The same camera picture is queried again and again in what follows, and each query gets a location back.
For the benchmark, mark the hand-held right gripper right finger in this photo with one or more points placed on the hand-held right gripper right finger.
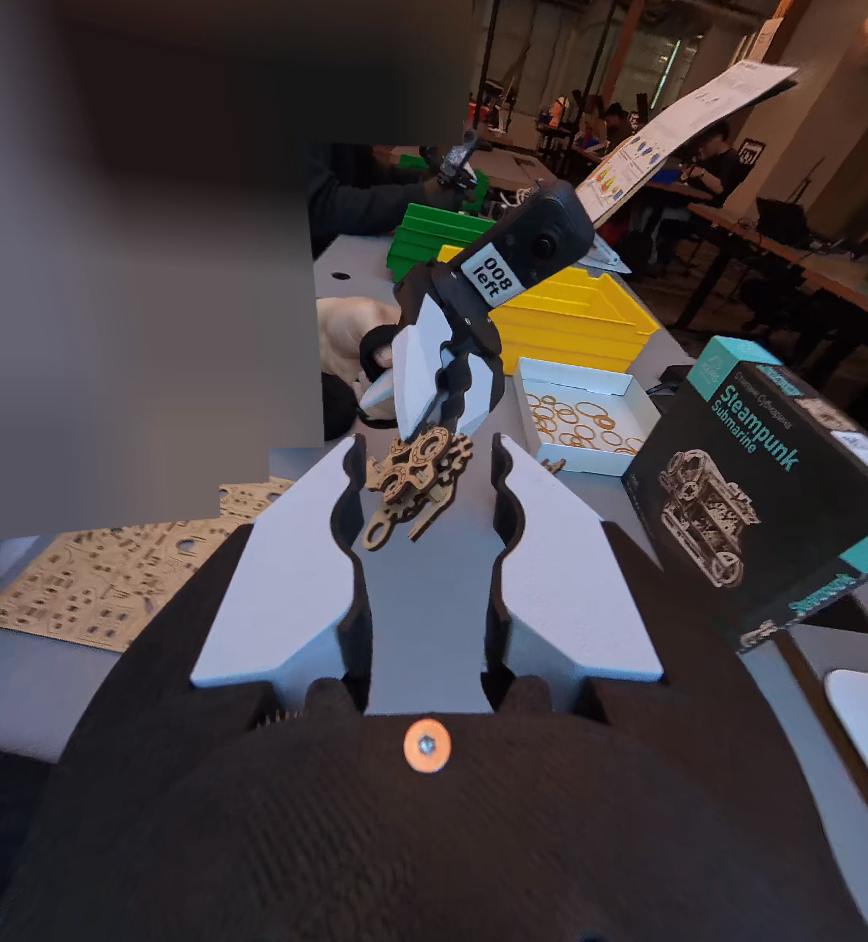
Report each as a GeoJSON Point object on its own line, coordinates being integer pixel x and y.
{"type": "Point", "coordinates": [581, 589]}

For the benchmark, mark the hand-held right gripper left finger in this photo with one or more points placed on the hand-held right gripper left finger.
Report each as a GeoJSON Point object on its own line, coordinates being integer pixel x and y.
{"type": "Point", "coordinates": [279, 589]}

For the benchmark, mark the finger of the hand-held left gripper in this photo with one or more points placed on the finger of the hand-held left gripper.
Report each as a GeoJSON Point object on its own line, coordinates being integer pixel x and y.
{"type": "Point", "coordinates": [482, 390]}
{"type": "Point", "coordinates": [416, 368]}

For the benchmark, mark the wooden gear assembly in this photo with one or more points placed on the wooden gear assembly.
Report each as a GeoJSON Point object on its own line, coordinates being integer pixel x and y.
{"type": "Point", "coordinates": [379, 531]}

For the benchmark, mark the person's left hand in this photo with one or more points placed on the person's left hand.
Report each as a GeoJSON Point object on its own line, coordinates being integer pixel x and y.
{"type": "Point", "coordinates": [342, 331]}

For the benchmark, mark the yellow bin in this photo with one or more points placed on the yellow bin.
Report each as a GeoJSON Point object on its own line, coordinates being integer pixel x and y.
{"type": "Point", "coordinates": [574, 324]}

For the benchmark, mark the green bin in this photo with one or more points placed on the green bin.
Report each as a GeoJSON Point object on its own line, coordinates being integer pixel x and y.
{"type": "Point", "coordinates": [434, 228]}

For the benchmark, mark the white cardboard box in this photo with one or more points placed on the white cardboard box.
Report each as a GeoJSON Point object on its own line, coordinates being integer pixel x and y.
{"type": "Point", "coordinates": [581, 379]}

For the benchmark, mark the partly built wooden model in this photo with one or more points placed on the partly built wooden model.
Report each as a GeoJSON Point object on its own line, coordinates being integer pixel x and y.
{"type": "Point", "coordinates": [552, 466]}

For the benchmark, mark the pile of rubber bands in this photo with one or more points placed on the pile of rubber bands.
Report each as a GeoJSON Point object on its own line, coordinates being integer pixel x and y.
{"type": "Point", "coordinates": [588, 423]}

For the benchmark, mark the white instruction sign holder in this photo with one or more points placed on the white instruction sign holder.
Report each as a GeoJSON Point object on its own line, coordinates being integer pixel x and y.
{"type": "Point", "coordinates": [669, 125]}

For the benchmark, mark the black model kit box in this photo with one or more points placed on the black model kit box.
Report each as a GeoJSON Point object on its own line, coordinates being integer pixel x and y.
{"type": "Point", "coordinates": [758, 500]}

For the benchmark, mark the laser-cut wooden parts sheet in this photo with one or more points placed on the laser-cut wooden parts sheet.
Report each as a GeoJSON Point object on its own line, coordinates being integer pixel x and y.
{"type": "Point", "coordinates": [73, 581]}

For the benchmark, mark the black white marker sign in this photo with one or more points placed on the black white marker sign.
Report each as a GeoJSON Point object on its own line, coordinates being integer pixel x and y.
{"type": "Point", "coordinates": [752, 151]}

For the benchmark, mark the black laptop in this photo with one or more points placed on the black laptop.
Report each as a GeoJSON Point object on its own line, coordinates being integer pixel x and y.
{"type": "Point", "coordinates": [780, 221]}

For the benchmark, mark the long wooden table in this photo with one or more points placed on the long wooden table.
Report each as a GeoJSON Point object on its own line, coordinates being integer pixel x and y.
{"type": "Point", "coordinates": [831, 265]}

